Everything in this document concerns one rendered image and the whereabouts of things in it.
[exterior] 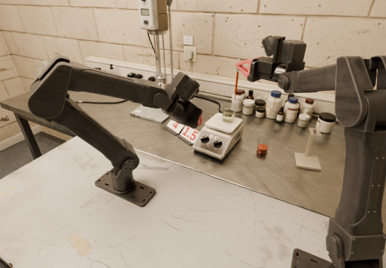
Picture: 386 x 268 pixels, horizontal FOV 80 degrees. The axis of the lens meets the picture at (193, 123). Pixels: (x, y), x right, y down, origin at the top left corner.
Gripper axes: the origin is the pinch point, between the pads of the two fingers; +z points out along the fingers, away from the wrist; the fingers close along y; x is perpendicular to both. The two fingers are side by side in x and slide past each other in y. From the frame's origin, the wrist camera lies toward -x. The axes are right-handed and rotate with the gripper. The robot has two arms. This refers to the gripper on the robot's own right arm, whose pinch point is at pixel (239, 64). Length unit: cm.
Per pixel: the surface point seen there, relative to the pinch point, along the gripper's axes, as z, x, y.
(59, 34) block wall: 167, 4, 10
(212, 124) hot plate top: 4.8, 23.2, 7.5
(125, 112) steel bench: 55, 31, 19
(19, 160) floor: 201, 119, 66
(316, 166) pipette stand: -31.4, 31.7, -7.7
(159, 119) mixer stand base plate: 34.9, 30.5, 11.3
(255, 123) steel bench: 1.1, 31.7, -19.9
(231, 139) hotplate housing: -4.5, 26.1, 6.7
